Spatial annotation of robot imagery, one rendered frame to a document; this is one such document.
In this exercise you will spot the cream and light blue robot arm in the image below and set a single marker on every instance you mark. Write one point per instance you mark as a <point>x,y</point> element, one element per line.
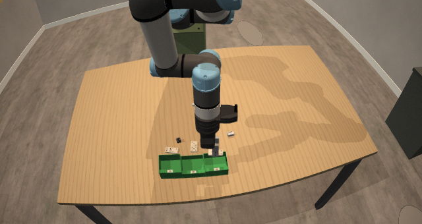
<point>157,21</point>

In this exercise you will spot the green three-compartment bin rack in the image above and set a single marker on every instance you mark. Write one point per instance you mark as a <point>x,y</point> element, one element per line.
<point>176,166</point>

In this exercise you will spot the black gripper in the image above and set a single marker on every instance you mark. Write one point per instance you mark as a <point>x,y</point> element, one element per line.
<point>207,122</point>

